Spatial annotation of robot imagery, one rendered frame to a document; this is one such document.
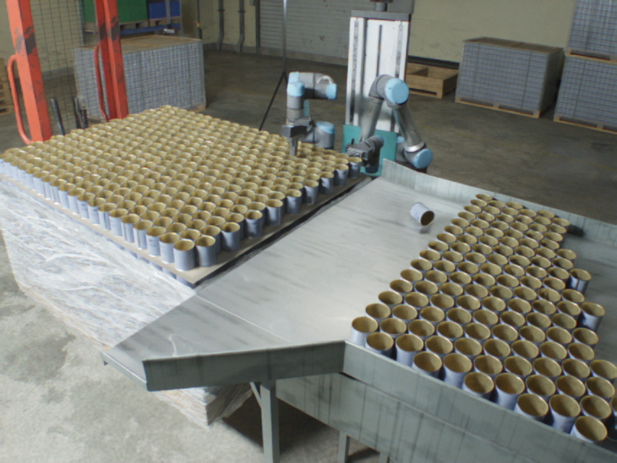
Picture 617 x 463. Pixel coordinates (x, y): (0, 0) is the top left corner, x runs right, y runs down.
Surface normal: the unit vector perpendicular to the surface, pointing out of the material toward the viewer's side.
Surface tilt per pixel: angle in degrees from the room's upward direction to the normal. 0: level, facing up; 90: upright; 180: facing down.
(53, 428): 0
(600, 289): 0
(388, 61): 90
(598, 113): 88
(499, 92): 91
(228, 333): 0
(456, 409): 90
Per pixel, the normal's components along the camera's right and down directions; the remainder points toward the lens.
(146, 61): 0.80, 0.31
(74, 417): 0.03, -0.88
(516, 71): -0.57, 0.39
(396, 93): 0.33, 0.34
